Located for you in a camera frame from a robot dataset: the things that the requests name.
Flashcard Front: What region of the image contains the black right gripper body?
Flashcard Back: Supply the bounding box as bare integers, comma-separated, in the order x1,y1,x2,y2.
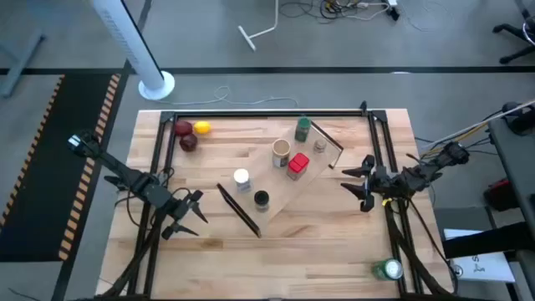
367,165,402,198

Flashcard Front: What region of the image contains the black mat with orange stripes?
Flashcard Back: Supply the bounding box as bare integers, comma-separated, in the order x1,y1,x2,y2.
0,74,129,263

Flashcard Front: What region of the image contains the white fan stand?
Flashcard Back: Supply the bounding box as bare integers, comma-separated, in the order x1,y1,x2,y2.
90,0,176,101

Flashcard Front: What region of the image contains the tan paper cup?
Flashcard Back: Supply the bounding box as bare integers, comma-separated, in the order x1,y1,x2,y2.
271,138,292,169

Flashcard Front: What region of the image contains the black office chair base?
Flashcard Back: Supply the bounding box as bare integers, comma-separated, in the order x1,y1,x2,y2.
492,0,535,65

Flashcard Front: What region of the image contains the dark red apple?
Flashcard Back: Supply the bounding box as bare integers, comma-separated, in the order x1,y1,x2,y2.
179,133,199,152
174,120,194,137

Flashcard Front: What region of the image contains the black aluminium rig frame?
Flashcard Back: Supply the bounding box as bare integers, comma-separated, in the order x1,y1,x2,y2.
94,99,461,301

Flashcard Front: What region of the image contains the green lid spice jar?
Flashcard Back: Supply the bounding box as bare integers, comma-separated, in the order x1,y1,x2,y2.
293,116,313,143

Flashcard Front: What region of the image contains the grey table leg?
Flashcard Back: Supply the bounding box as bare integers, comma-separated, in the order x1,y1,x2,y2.
0,28,47,99

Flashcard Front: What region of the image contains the red lid spice container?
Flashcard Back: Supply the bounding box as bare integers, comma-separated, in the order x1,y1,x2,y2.
286,152,311,181

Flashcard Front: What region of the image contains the red and black bag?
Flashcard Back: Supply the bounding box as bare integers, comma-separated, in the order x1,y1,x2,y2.
483,178,517,212

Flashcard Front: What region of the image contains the tangled floor cable bundle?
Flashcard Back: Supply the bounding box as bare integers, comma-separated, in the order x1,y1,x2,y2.
278,0,402,22

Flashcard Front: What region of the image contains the white lid spice jar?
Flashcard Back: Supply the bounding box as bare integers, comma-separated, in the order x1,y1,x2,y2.
232,167,254,194

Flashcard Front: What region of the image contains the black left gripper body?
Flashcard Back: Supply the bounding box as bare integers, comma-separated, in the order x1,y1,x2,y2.
160,190,205,242

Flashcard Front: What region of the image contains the yellow and white cable bundle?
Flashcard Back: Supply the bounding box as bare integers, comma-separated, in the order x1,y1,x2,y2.
420,99,535,159

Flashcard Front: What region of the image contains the white floor cable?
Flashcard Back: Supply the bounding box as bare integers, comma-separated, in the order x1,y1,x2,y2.
156,85,300,109

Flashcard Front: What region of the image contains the white paper sheet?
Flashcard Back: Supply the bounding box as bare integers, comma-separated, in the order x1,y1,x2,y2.
443,228,516,283

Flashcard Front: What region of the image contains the white T-shaped stand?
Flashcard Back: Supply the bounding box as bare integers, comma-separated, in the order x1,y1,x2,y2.
237,0,280,52

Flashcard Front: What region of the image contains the black lid orange spice jar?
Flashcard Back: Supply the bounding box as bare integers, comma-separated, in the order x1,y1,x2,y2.
253,190,271,213

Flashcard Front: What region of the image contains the wooden tray with black handles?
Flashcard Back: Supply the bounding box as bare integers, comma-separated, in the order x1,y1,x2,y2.
216,116,345,239

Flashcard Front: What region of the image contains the black desk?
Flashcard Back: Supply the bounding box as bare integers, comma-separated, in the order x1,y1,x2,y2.
441,115,535,301

